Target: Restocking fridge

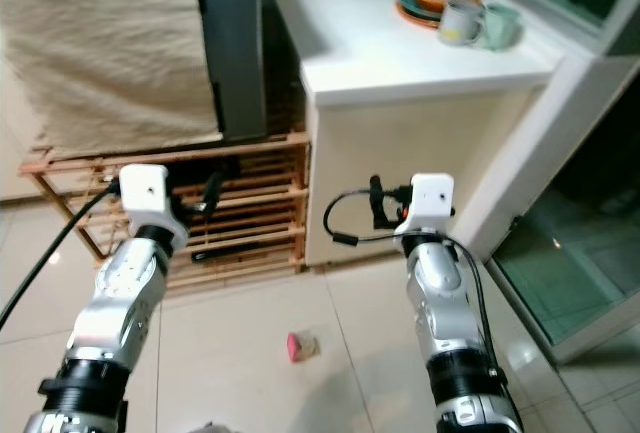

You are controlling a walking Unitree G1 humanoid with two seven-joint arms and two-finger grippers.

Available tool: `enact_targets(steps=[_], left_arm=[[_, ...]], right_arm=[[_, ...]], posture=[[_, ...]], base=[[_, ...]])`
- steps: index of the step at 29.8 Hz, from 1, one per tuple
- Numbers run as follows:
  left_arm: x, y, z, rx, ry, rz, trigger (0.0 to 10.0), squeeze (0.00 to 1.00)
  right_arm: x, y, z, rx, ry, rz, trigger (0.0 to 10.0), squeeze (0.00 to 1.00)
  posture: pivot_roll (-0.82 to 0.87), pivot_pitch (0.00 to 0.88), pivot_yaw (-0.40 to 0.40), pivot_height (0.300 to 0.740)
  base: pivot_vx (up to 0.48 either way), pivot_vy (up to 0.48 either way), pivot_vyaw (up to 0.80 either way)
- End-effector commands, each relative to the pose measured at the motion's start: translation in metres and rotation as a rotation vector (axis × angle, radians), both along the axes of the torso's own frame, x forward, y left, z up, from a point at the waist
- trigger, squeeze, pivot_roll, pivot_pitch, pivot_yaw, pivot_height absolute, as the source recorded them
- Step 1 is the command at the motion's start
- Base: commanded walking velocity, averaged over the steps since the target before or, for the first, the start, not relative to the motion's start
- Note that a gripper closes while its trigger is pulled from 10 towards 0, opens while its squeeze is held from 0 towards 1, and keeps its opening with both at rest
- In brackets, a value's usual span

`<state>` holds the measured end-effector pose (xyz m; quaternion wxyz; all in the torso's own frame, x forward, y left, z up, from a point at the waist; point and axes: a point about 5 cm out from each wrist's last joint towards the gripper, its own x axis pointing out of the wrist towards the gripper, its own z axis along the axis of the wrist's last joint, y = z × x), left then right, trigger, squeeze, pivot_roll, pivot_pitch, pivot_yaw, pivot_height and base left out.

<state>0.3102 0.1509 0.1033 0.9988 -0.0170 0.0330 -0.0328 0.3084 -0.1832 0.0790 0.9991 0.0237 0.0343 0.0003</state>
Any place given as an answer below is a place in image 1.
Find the orange and green plate stack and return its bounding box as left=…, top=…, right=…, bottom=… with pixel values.
left=395, top=0, right=477, bottom=30

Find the grey fridge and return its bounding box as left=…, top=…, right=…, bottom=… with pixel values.
left=192, top=0, right=269, bottom=145

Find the pale green mug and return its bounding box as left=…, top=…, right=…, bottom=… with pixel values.
left=478, top=5, right=524, bottom=53

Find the white framed glass door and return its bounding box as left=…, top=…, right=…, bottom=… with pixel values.
left=453, top=0, right=640, bottom=366

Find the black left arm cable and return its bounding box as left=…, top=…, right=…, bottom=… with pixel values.
left=0, top=181, right=124, bottom=336

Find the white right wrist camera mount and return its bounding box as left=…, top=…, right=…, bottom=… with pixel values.
left=395, top=173, right=456, bottom=240

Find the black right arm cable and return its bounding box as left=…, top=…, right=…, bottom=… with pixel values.
left=322, top=188, right=401, bottom=247

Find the wooden slatted rack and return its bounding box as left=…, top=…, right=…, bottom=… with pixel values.
left=20, top=133, right=312, bottom=296

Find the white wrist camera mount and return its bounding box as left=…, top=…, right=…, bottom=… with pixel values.
left=118, top=164, right=187, bottom=246
left=395, top=173, right=456, bottom=240

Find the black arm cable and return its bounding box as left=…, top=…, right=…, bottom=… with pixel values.
left=0, top=181, right=124, bottom=336
left=322, top=188, right=401, bottom=247

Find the white counter cabinet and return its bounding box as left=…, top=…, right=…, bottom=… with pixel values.
left=273, top=0, right=577, bottom=270

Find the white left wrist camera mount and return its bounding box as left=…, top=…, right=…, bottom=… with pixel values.
left=118, top=164, right=187, bottom=246

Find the grey mug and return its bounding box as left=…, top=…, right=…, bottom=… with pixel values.
left=436, top=0, right=484, bottom=48

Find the beige cloth cover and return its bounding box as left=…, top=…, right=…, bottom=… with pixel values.
left=0, top=0, right=224, bottom=160

